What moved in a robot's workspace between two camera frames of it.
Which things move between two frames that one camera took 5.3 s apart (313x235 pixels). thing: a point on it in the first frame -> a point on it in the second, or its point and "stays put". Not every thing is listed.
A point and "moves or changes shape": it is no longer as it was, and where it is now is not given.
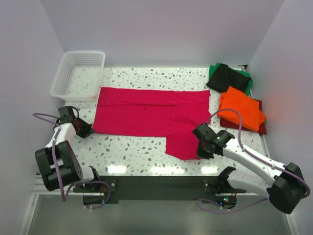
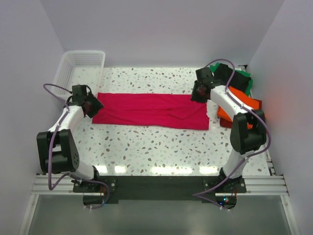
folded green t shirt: x=212 y=68 stays put
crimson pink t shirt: x=173 y=114 moves or changes shape
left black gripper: x=88 y=130 -> x=97 y=105
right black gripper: x=200 y=154 -> x=193 y=97
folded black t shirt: x=223 y=77 stays put
